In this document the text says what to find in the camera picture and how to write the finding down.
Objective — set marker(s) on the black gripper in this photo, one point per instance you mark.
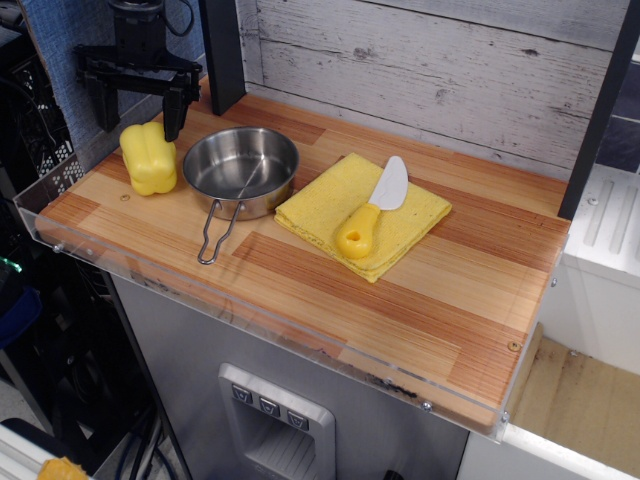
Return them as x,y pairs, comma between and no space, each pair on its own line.
139,60

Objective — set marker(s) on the yellow plastic bell pepper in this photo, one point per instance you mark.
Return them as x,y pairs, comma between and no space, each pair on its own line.
150,160

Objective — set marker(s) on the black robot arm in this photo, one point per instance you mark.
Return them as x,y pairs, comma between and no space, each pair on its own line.
139,61

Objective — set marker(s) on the stainless steel pot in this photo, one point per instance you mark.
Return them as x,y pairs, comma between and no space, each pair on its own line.
238,174

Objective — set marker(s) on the blue fabric panel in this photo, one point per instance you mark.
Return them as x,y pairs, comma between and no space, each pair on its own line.
56,27

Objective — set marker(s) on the clear acrylic edge guard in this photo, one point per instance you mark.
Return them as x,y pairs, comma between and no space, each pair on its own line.
445,326

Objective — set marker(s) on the yellow folded cloth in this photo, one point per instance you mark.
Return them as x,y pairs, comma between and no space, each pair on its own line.
318,211

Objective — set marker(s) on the silver water dispenser panel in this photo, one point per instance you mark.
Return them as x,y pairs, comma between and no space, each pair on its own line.
277,433

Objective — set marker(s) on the yellow object bottom corner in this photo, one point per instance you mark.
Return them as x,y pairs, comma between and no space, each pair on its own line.
61,469

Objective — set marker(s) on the silver toy fridge cabinet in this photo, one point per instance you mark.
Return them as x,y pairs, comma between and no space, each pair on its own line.
378,435

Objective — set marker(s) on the white toy sink unit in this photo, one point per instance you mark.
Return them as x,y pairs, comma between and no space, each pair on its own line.
574,409

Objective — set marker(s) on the black left vertical post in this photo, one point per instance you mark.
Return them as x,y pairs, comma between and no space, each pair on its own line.
221,37

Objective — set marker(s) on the black vertical post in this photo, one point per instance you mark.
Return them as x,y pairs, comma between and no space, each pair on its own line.
612,84
221,37

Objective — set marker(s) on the toy knife yellow handle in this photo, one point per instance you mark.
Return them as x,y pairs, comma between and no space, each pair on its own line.
355,238

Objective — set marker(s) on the black right vertical post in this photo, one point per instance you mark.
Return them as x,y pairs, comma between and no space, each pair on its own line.
612,84

